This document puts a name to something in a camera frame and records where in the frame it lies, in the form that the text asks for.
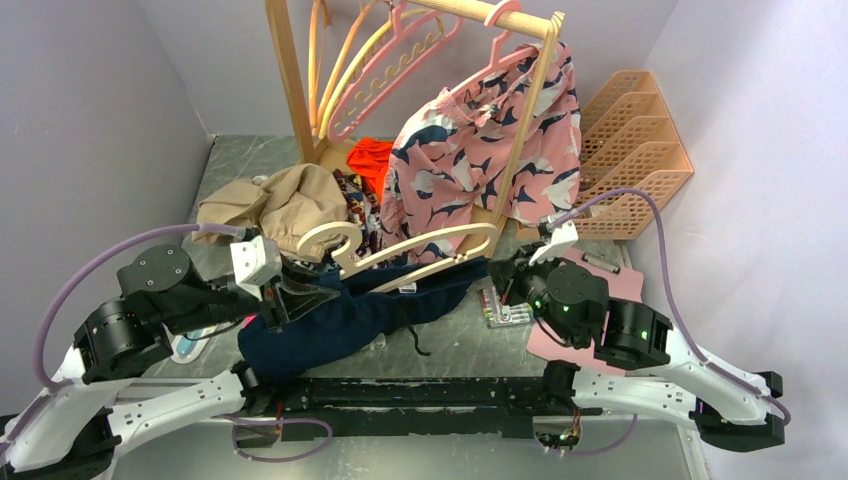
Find marker pen set box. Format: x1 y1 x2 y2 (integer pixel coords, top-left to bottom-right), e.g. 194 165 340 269
480 286 533 328

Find colourful patterned shorts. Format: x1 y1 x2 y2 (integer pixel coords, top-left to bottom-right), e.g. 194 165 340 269
333 169 381 234

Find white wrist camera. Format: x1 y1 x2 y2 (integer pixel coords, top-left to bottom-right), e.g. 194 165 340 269
529 220 578 266
229 236 282 300

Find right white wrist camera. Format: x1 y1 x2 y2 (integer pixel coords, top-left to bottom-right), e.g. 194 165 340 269
529 220 578 266

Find pink shark print shorts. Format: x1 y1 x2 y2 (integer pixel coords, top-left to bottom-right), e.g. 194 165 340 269
380 42 581 246

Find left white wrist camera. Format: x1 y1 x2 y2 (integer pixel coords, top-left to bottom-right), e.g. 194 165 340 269
229 236 282 300

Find pink clipboard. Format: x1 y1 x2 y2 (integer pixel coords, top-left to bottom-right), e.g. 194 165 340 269
526 248 645 378

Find pink hanger holding shorts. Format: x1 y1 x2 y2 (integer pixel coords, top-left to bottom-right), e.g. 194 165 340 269
450 0 541 94

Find orange hanger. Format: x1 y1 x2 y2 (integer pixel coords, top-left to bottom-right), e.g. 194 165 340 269
308 0 386 130

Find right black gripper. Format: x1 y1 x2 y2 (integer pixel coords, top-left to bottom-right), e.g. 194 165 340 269
485 240 581 346

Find orange garment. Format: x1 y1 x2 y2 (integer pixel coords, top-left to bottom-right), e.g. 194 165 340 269
346 137 393 208

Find beige shorts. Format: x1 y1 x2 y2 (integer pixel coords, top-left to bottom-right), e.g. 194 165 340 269
197 163 348 262

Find navy blue shorts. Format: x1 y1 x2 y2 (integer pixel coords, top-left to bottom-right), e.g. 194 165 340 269
237 257 488 381

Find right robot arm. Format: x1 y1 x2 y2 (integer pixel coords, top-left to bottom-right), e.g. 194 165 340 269
488 259 786 453

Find blue toothbrush package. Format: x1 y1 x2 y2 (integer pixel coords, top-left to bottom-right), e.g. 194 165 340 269
170 326 220 365

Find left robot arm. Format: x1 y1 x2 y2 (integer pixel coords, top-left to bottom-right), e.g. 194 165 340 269
1 240 339 479

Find peach plastic file organizer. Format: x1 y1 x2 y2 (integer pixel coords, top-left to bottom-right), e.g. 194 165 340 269
574 70 694 241

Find wooden clothes rack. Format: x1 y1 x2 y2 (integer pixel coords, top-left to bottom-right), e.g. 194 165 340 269
264 0 565 258

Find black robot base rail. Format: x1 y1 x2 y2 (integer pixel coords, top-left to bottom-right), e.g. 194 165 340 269
240 377 580 439

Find pink plastic hanger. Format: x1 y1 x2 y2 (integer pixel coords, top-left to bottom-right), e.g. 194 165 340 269
326 0 465 144

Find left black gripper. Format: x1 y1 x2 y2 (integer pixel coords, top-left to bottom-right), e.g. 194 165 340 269
166 247 343 333

